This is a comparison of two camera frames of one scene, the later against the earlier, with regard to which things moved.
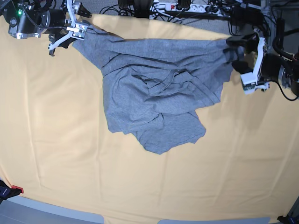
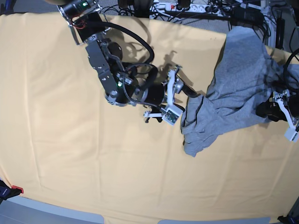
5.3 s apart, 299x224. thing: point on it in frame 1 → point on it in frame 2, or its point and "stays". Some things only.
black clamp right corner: [288, 220] stays
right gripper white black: [250, 80] → [272, 110]
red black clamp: [6, 192] stays
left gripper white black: [79, 31] → [177, 81]
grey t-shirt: [154, 87] → [245, 75]
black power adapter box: [240, 15] stays
